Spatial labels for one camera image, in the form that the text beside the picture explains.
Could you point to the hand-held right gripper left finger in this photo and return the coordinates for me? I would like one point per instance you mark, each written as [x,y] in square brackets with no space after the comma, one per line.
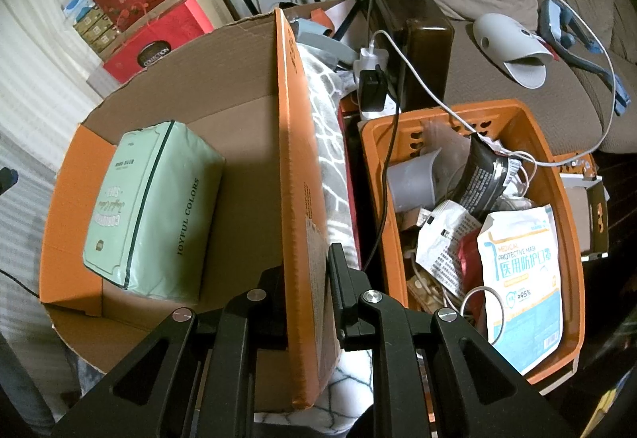
[239,323]

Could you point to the blue white tissue pack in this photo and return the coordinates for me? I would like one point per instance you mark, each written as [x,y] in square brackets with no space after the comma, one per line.
[77,4]

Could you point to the white charger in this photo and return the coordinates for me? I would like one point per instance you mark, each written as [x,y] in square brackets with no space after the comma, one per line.
[374,57]

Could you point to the grey blue neck massager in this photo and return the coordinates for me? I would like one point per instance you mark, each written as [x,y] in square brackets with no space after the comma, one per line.
[592,64]

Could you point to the gold box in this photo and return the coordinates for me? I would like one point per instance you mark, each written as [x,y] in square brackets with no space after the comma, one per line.
[102,44]
[94,34]
[82,26]

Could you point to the black charger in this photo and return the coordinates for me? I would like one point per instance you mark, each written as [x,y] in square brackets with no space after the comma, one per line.
[372,89]

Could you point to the red foil packet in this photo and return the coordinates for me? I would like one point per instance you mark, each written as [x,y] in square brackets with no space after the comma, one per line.
[468,256]

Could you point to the white blue face mask packet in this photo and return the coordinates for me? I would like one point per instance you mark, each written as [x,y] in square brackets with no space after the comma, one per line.
[527,278]

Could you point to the orange plastic basket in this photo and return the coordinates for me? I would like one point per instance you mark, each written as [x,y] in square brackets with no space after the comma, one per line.
[572,269]

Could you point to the white printed leaflet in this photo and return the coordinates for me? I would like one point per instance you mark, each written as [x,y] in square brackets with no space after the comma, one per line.
[445,239]

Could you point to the white grey massager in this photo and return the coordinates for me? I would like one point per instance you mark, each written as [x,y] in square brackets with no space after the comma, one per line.
[502,45]

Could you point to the white curtain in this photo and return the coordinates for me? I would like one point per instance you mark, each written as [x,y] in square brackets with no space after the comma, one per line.
[35,54]

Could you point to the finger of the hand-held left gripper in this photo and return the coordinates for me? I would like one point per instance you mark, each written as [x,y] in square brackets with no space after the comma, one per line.
[7,179]

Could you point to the brown sofa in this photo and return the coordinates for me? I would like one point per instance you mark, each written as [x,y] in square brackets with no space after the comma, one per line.
[477,84]

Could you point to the small orange white box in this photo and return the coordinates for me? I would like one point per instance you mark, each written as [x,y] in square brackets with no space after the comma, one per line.
[592,209]

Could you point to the orange cardboard box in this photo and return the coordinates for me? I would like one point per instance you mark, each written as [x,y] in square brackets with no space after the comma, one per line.
[239,69]

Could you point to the black foil packet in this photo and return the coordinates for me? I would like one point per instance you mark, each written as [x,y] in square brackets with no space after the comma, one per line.
[485,179]

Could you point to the grey white patterned blanket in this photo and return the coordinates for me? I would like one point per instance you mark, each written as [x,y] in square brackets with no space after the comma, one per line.
[323,144]

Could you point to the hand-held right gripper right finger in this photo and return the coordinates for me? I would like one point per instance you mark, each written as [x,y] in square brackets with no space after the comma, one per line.
[343,278]

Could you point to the grey plastic cup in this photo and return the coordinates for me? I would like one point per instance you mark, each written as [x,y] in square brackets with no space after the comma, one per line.
[410,179]

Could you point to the green tissue pack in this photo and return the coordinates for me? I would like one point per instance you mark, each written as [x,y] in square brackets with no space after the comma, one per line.
[154,209]

